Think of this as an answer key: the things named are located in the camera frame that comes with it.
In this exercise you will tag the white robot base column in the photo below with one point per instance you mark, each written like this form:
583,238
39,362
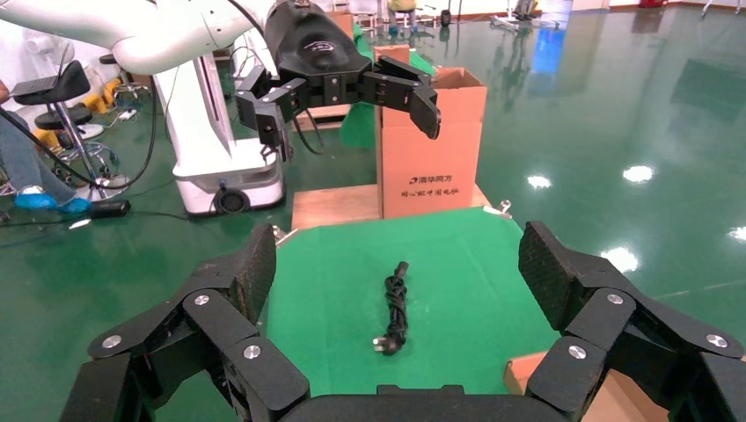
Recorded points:
204,151

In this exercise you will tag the green table cloth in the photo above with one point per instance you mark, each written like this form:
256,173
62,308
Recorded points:
466,303

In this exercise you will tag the flat open cardboard box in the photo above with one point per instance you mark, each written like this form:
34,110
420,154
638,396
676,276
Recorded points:
626,403

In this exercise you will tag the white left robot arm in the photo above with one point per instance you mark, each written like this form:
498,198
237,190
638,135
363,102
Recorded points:
163,29

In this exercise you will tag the person in jeans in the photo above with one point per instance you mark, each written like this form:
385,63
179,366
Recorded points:
23,157

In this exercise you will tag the black power adapter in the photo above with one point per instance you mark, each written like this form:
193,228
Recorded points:
109,209

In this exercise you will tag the dark laptop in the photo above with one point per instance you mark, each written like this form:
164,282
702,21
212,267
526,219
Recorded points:
35,86

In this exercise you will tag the small plain cardboard box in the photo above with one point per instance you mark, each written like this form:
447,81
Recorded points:
343,23

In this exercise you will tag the tall printed cardboard box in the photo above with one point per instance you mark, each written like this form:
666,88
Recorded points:
428,157

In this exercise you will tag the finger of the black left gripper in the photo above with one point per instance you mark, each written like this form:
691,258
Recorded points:
262,110
408,93

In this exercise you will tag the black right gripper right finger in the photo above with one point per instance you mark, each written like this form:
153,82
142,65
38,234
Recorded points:
600,317

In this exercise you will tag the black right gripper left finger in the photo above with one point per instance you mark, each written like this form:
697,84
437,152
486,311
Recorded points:
210,326

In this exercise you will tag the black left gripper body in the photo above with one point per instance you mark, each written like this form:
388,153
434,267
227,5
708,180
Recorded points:
315,52

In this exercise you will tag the metal table clamp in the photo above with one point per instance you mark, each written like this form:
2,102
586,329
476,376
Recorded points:
500,208
283,235

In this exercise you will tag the black stool chrome base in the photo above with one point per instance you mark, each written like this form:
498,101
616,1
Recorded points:
64,84

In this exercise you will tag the small black round stool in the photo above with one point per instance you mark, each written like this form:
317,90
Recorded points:
61,118

